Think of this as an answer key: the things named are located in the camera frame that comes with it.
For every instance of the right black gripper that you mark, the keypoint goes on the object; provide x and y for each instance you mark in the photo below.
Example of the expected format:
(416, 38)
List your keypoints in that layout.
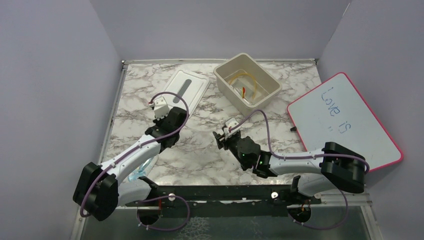
(221, 141)

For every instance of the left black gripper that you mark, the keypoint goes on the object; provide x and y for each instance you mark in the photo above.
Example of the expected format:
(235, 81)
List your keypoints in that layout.
(158, 122)

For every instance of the white bin lid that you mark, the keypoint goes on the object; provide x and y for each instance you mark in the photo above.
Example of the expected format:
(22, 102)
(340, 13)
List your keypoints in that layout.
(188, 85)

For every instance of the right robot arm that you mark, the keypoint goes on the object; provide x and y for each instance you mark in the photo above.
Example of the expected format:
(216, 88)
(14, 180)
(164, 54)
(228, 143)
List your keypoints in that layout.
(331, 167)

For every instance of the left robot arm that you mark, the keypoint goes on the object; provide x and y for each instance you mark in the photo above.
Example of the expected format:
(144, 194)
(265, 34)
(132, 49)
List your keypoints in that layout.
(102, 188)

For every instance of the beige plastic bin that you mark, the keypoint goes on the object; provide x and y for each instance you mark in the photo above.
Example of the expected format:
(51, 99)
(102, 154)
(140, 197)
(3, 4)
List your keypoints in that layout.
(268, 86)

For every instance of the blue goggles in bag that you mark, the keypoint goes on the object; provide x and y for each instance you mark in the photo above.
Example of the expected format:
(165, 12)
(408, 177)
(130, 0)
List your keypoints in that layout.
(143, 170)

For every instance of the pink framed whiteboard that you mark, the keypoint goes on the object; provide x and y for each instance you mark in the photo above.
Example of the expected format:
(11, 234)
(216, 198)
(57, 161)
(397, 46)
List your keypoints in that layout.
(335, 111)

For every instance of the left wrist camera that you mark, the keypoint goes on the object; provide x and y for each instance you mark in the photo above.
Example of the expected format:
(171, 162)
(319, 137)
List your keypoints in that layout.
(160, 108)

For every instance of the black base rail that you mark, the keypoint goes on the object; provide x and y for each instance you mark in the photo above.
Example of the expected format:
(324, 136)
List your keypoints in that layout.
(216, 201)

